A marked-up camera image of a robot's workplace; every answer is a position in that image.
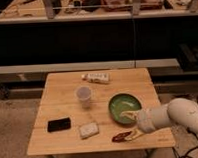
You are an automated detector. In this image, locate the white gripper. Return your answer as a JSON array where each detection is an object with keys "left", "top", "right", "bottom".
[{"left": 119, "top": 106, "right": 160, "bottom": 142}]

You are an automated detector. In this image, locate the white sponge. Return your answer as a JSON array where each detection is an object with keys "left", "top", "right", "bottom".
[{"left": 79, "top": 123, "right": 99, "bottom": 138}]

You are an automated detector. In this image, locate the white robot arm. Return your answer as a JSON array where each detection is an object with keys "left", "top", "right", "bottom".
[{"left": 120, "top": 98, "right": 198, "bottom": 141}]

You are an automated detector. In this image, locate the green ceramic bowl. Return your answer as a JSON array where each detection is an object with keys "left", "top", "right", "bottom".
[{"left": 108, "top": 93, "right": 142, "bottom": 125}]

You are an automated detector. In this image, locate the black rectangular sponge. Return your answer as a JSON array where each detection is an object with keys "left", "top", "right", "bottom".
[{"left": 47, "top": 117, "right": 71, "bottom": 132}]

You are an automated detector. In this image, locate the white tube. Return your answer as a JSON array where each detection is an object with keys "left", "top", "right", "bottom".
[{"left": 81, "top": 73, "right": 110, "bottom": 84}]

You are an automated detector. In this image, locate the wooden table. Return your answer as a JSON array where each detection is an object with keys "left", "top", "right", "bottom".
[{"left": 27, "top": 68, "right": 175, "bottom": 158}]

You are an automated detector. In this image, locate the clear plastic cup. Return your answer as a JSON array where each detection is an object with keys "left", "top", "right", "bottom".
[{"left": 75, "top": 86, "right": 92, "bottom": 108}]

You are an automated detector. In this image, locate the background shelf unit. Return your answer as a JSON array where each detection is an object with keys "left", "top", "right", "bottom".
[{"left": 0, "top": 0, "right": 198, "bottom": 74}]

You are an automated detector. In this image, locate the black cable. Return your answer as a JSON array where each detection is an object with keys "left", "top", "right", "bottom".
[{"left": 168, "top": 92, "right": 198, "bottom": 158}]

